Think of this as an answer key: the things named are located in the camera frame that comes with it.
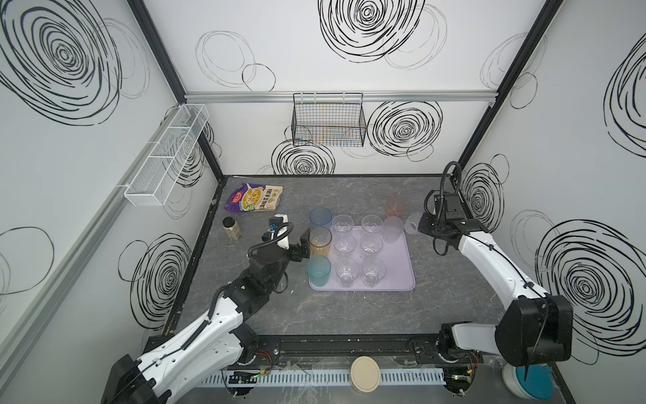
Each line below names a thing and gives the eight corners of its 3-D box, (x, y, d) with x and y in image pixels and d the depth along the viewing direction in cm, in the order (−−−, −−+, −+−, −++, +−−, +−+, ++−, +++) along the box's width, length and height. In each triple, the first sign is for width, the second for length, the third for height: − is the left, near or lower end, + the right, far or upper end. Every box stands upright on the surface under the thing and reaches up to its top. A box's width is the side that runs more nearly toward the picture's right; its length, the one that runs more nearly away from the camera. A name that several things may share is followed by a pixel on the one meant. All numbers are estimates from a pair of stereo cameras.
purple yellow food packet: (226, 212, 109) (224, 208, 107) (234, 187, 119) (233, 183, 116) (279, 212, 109) (278, 208, 107) (283, 188, 119) (282, 183, 117)
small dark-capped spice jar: (226, 241, 99) (219, 230, 93) (229, 228, 103) (223, 216, 97) (239, 241, 99) (233, 230, 93) (243, 228, 103) (237, 216, 97)
